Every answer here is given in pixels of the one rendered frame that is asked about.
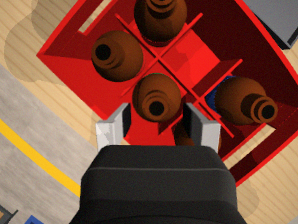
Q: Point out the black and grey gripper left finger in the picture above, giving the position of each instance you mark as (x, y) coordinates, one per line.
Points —
(115, 128)

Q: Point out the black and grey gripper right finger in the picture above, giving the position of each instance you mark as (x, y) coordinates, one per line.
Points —
(199, 128)

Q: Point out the brown bottle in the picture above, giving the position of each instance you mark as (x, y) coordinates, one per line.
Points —
(122, 58)
(158, 96)
(160, 21)
(181, 138)
(241, 101)

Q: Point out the red divided crate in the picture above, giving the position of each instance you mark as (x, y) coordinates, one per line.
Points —
(226, 35)

